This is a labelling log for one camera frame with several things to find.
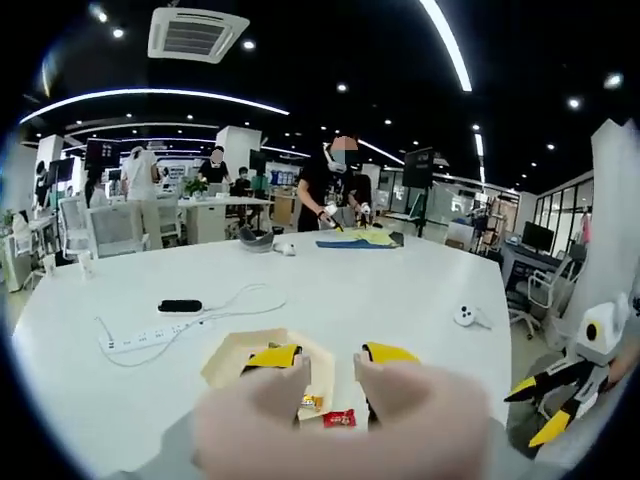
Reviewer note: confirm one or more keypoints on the blue cloth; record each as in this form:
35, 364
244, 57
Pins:
337, 244

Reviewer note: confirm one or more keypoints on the grey headset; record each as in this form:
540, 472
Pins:
256, 240

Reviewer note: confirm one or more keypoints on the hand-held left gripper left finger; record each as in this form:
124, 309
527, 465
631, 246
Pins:
275, 356

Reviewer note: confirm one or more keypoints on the ceiling light strip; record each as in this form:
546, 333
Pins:
150, 91
450, 42

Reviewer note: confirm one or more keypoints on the yellow cloth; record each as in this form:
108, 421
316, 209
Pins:
370, 239

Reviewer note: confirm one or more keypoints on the black screen on tripod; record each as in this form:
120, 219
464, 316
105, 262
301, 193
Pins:
419, 167

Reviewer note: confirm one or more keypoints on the white office desk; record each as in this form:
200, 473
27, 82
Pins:
220, 212

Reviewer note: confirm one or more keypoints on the small gold candy packet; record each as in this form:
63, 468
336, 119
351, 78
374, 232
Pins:
312, 400

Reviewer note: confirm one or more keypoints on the ceiling air conditioner vent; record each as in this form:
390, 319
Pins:
197, 34

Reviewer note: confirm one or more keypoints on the potted green plant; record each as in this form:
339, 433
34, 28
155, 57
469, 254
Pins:
195, 186

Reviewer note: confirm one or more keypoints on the person's white shirt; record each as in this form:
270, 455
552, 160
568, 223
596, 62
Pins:
610, 200

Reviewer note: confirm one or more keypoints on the white handheld controller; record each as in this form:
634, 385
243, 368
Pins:
285, 249
469, 316

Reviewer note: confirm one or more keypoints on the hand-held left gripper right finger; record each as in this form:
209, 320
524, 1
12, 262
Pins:
390, 352

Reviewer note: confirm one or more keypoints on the black display with white marks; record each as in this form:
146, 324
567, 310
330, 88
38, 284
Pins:
102, 154

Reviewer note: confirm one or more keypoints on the small red snack packet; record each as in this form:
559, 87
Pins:
340, 419

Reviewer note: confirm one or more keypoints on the black computer monitor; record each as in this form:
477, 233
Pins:
537, 236

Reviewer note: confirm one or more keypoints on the hexagonal cream container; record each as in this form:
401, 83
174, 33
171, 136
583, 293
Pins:
225, 357

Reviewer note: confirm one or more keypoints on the white office chair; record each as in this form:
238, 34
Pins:
72, 225
112, 230
542, 292

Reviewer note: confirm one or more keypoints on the person's right hand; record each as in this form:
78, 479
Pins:
625, 362

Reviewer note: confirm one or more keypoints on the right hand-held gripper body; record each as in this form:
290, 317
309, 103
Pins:
600, 340

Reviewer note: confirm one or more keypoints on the black power bank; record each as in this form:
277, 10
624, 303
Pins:
180, 306

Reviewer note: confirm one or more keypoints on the white paper cup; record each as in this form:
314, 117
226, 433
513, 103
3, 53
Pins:
86, 266
50, 265

